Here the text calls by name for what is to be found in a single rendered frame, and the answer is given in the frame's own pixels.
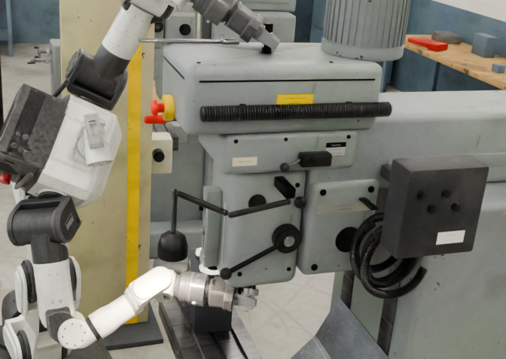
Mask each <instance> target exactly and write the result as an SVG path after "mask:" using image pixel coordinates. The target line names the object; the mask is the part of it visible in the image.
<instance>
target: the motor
mask: <svg viewBox="0 0 506 359"><path fill-rule="evenodd" d="M410 2H411V0H327V1H326V8H325V21H324V28H323V37H322V46H321V48H322V49H323V51H324V52H326V53H329V54H331V55H334V56H338V57H343V58H347V59H355V60H362V61H372V62H386V61H393V60H397V59H400V58H401V57H402V56H403V53H404V42H405V37H406V31H407V22H408V17H409V12H410Z"/></svg>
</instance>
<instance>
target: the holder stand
mask: <svg viewBox="0 0 506 359"><path fill-rule="evenodd" d="M201 250H202V248H190V249H189V250H188V263H189V264H190V266H189V271H190V272H200V273H206V274H209V279H210V281H211V279H212V278H214V277H215V276H218V277H220V275H219V273H220V272H219V270H218V268H217V267H216V266H210V267H206V268H203V265H202V264H201V262H200V251H201ZM188 308H189V312H190V315H191V322H192V326H193V330H194V333H208V332H224V331H231V322H232V312H228V311H224V310H223V309H222V308H217V307H211V306H209V304H208V301H207V302H206V303H205V305H204V306H192V305H188ZM232 311H233V310H232Z"/></svg>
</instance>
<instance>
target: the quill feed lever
mask: <svg viewBox="0 0 506 359"><path fill-rule="evenodd" d="M301 240H302V235H301V233H300V231H299V230H298V229H297V228H296V226H294V225H293V224H283V225H281V226H279V227H277V228H276V229H275V231H274V232H273V235H272V242H273V244H274V245H273V246H272V247H270V248H268V249H266V250H264V251H262V252H261V253H259V254H256V255H255V256H253V257H250V258H249V259H247V260H245V261H243V262H241V263H239V264H238V265H236V266H234V267H232V268H230V269H229V268H227V267H224V268H223V269H221V271H220V273H219V275H220V277H221V278H222V279H224V280H228V279H230V277H231V276H232V273H233V272H235V271H237V270H239V269H241V268H243V267H244V266H247V265H249V264H250V263H252V262H254V261H256V260H258V259H260V258H261V257H263V256H265V255H267V254H269V253H271V252H272V251H275V250H276V249H277V250H278V251H280V252H282V253H285V254H287V253H291V252H292V251H295V250H296V249H297V248H298V247H299V246H300V243H301Z"/></svg>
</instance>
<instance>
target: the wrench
mask: <svg viewBox="0 0 506 359"><path fill-rule="evenodd" d="M137 41H138V42H140V43H216V44H220V43H222V44H239V41H236V39H235V38H219V39H203V38H198V39H190V38H137Z"/></svg>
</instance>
